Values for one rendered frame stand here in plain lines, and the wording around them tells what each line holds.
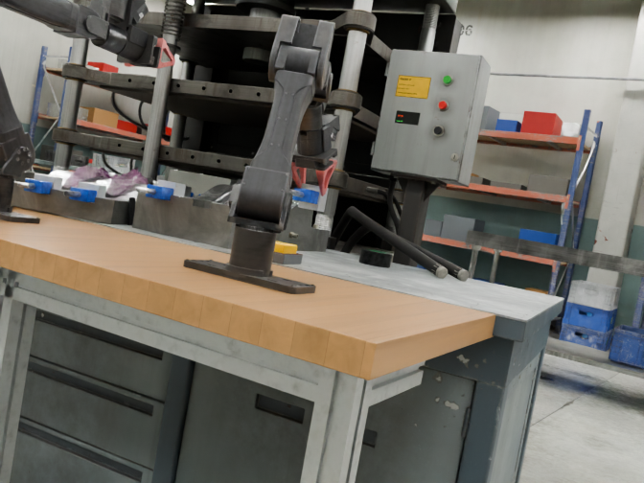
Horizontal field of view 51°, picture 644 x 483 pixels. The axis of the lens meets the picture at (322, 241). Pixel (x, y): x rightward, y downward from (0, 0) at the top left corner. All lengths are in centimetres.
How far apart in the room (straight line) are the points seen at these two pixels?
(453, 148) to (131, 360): 117
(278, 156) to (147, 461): 83
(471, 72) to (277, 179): 129
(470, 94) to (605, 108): 595
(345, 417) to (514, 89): 777
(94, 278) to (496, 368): 68
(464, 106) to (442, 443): 120
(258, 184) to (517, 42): 766
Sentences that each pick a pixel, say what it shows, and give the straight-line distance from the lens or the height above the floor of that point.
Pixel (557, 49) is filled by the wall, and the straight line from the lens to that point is 838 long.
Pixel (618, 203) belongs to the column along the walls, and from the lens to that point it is 757.
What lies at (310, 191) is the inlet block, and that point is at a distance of 144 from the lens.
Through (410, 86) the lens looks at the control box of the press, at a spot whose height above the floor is 135.
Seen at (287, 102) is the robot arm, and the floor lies 107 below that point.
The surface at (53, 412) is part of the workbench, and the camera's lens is 175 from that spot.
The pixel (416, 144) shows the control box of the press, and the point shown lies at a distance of 219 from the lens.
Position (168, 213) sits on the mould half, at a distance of 151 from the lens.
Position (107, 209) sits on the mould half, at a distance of 157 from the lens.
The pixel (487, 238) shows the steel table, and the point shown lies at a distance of 480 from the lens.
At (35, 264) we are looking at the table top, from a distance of 100.
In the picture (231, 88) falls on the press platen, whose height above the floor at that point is 127.
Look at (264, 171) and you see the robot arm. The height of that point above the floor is 96.
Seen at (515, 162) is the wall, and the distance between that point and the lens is 820.
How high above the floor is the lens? 92
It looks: 3 degrees down
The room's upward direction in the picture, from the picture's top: 10 degrees clockwise
